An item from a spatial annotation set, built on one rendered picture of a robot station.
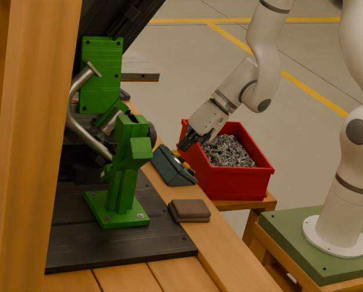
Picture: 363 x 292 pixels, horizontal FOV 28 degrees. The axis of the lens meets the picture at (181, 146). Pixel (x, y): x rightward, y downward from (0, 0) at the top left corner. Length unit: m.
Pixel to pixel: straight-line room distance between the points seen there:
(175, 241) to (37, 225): 0.57
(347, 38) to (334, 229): 0.51
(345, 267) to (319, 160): 2.58
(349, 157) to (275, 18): 0.43
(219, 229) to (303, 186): 2.28
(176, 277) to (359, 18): 0.78
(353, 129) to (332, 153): 2.85
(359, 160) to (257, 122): 2.93
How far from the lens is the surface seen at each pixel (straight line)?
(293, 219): 2.09
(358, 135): 1.82
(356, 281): 2.00
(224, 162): 2.31
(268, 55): 2.05
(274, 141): 4.59
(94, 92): 1.98
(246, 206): 2.28
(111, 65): 1.98
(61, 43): 1.18
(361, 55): 1.88
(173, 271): 1.77
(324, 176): 4.35
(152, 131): 1.78
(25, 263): 1.40
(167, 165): 2.08
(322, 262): 1.96
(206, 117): 2.12
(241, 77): 2.11
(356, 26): 1.88
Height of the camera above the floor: 1.95
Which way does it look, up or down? 27 degrees down
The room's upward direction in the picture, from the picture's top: 13 degrees clockwise
